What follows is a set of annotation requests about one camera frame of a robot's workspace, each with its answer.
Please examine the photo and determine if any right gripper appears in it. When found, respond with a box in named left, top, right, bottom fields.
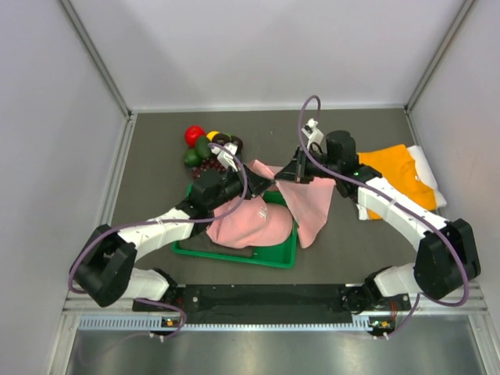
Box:
left=275, top=145, right=341, bottom=184

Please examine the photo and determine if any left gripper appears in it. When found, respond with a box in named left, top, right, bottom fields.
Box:
left=208, top=162, right=275, bottom=211

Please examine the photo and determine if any pink plastic bag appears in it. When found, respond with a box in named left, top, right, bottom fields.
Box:
left=245, top=159, right=337, bottom=249

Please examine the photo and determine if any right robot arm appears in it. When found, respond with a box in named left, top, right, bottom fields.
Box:
left=274, top=127, right=480, bottom=309

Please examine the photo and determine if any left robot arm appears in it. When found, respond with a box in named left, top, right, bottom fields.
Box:
left=69, top=167, right=274, bottom=310

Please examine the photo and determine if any pink baseball cap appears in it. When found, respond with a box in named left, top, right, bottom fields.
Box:
left=206, top=197, right=294, bottom=249

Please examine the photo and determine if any dark kiwi fruit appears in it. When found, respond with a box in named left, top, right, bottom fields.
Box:
left=230, top=136, right=243, bottom=152

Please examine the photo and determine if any dark red grape bunch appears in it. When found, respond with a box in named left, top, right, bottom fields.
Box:
left=192, top=158, right=226, bottom=179

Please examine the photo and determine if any dark brown fruit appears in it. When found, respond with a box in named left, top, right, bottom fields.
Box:
left=212, top=133, right=231, bottom=146

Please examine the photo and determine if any green avocado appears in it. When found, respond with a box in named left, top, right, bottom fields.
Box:
left=195, top=136, right=212, bottom=159

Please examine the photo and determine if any yellow lemon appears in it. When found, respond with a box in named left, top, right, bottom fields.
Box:
left=206, top=130, right=219, bottom=141

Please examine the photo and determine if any green plastic tray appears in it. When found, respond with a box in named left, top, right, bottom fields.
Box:
left=172, top=189, right=298, bottom=269

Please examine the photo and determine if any dark olive folded cloth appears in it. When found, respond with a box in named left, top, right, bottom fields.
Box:
left=179, top=233, right=254, bottom=259

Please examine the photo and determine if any red tomato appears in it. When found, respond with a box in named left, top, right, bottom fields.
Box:
left=184, top=125, right=205, bottom=148

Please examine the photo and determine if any orange folded t-shirt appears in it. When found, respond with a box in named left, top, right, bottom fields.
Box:
left=359, top=145, right=437, bottom=210

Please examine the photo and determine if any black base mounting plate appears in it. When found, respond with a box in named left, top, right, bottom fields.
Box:
left=131, top=283, right=376, bottom=313

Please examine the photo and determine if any white folded cloth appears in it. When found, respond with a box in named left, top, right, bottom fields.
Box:
left=407, top=145, right=447, bottom=209

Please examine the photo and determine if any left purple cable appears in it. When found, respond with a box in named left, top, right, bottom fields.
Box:
left=66, top=142, right=249, bottom=341

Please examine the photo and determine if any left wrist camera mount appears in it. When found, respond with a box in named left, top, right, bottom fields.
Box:
left=217, top=142, right=238, bottom=171

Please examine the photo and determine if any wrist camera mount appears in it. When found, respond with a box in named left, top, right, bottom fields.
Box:
left=302, top=118, right=323, bottom=149
left=217, top=142, right=238, bottom=171

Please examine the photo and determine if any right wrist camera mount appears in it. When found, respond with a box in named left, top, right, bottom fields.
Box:
left=302, top=118, right=323, bottom=149

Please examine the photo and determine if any grey slotted cable duct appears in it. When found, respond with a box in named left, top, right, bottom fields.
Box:
left=78, top=316, right=394, bottom=333

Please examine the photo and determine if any aluminium frame rail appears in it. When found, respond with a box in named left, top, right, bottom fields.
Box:
left=62, top=284, right=488, bottom=313

